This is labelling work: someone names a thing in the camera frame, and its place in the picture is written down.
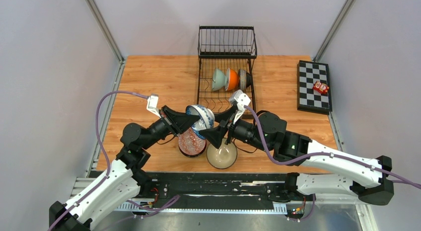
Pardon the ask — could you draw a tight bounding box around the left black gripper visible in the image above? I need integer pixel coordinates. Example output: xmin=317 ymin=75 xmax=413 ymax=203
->
xmin=141 ymin=105 xmax=200 ymax=150

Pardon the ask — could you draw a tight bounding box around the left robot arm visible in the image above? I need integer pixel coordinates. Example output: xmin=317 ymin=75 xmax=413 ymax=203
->
xmin=49 ymin=106 xmax=200 ymax=231

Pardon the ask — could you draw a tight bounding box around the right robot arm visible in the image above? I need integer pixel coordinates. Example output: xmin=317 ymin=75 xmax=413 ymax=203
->
xmin=199 ymin=106 xmax=394 ymax=206

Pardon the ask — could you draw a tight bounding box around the black wire dish rack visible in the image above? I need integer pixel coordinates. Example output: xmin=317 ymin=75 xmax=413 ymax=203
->
xmin=197 ymin=25 xmax=257 ymax=113

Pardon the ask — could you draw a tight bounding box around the blue floral bowl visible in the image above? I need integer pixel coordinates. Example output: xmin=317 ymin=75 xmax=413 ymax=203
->
xmin=186 ymin=104 xmax=215 ymax=140

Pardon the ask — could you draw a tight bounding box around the small red toy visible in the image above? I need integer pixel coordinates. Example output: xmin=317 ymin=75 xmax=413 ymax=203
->
xmin=313 ymin=80 xmax=330 ymax=95

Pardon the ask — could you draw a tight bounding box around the white orange bowl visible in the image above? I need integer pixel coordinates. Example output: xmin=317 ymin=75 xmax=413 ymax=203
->
xmin=225 ymin=68 xmax=239 ymax=91

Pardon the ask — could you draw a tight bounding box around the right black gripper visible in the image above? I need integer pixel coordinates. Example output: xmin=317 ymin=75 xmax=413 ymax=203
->
xmin=198 ymin=107 xmax=270 ymax=154

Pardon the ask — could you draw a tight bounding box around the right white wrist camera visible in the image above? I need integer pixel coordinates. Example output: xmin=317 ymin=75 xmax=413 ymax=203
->
xmin=228 ymin=89 xmax=251 ymax=124

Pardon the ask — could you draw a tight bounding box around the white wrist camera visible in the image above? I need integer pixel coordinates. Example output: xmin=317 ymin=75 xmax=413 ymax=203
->
xmin=228 ymin=89 xmax=251 ymax=124
xmin=146 ymin=94 xmax=161 ymax=118

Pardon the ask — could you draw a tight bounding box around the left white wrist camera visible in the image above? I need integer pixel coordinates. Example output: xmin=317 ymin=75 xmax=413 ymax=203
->
xmin=146 ymin=94 xmax=161 ymax=118

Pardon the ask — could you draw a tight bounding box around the black cream patterned bowl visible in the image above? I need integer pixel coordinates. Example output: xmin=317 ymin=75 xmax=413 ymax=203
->
xmin=238 ymin=69 xmax=252 ymax=92

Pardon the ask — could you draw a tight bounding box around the brown cream glazed bowl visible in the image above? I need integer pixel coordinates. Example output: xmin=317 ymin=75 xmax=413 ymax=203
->
xmin=206 ymin=138 xmax=238 ymax=169

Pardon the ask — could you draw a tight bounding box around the black white checkerboard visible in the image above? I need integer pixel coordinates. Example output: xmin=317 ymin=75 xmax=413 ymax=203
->
xmin=297 ymin=60 xmax=333 ymax=115

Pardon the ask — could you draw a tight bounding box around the pale green bowl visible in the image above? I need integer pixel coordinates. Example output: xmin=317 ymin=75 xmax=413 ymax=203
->
xmin=211 ymin=68 xmax=228 ymax=91

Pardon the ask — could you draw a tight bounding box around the red patterned bowl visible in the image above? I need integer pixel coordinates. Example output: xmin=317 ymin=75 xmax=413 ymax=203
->
xmin=178 ymin=128 xmax=207 ymax=157

